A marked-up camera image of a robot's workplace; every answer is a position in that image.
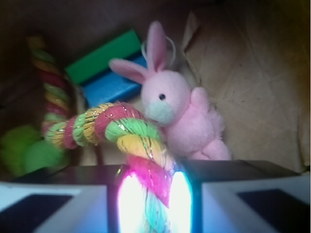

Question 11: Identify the multicolored twisted rope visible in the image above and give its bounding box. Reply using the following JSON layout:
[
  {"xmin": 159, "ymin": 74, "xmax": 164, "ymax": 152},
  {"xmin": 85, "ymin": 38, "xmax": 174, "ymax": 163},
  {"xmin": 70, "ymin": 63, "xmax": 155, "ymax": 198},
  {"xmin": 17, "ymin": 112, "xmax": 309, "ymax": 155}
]
[{"xmin": 25, "ymin": 35, "xmax": 188, "ymax": 233}]

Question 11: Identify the pink plush bunny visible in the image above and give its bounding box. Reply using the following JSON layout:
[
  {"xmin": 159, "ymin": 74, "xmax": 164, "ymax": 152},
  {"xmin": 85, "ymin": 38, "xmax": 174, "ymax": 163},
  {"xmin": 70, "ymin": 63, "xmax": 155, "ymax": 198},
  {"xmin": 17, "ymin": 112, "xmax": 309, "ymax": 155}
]
[{"xmin": 109, "ymin": 21, "xmax": 231, "ymax": 160}]

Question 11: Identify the blue wooden block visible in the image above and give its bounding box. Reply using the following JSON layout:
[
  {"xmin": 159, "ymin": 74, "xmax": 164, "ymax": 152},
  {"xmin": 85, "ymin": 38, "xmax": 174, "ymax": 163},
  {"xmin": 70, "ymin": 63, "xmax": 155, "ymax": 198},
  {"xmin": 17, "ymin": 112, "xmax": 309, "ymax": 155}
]
[{"xmin": 81, "ymin": 68, "xmax": 141, "ymax": 107}]

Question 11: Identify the green plush toy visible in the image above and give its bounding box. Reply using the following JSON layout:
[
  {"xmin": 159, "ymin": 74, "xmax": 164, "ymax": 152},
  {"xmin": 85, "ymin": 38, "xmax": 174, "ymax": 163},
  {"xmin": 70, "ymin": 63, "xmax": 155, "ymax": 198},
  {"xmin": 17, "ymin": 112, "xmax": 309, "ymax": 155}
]
[{"xmin": 0, "ymin": 124, "xmax": 69, "ymax": 177}]

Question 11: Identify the green wooden block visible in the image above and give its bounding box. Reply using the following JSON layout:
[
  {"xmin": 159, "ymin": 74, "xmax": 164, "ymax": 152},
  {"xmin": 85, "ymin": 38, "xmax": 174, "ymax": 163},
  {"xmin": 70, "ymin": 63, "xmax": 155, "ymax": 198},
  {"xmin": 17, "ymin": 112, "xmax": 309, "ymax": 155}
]
[{"xmin": 65, "ymin": 30, "xmax": 141, "ymax": 84}]

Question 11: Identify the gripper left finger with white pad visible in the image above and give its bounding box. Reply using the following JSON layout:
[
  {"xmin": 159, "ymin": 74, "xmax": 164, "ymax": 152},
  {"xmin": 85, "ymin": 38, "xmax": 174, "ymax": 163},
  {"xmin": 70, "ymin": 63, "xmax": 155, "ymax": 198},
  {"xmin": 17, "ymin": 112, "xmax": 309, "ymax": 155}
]
[{"xmin": 0, "ymin": 164, "xmax": 129, "ymax": 233}]

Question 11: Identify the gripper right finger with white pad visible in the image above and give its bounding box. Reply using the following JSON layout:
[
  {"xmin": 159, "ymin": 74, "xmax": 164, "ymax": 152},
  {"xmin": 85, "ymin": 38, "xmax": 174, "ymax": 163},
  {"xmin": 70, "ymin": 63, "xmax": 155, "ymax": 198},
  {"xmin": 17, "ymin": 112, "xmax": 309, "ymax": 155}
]
[{"xmin": 170, "ymin": 159, "xmax": 311, "ymax": 233}]

